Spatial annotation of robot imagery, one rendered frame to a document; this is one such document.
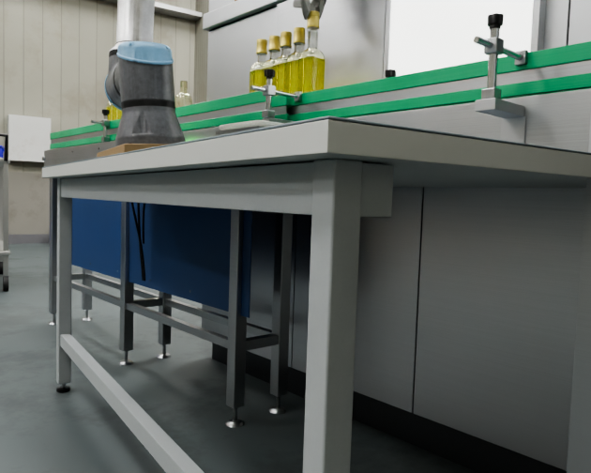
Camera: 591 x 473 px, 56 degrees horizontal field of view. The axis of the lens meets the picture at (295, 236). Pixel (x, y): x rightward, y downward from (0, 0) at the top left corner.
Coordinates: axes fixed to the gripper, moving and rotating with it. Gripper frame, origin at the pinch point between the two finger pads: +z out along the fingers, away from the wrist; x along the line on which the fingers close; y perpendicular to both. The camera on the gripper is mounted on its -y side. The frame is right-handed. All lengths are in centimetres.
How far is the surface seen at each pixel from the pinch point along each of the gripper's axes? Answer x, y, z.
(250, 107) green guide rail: 13.1, 10.7, 26.1
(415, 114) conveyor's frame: 6, -41, 32
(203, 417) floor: 17, 24, 118
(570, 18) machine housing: -14, -65, 11
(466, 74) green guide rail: 5, -52, 24
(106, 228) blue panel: 12, 108, 66
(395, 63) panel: -12.1, -20.1, 14.0
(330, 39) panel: -12.2, 4.8, 3.1
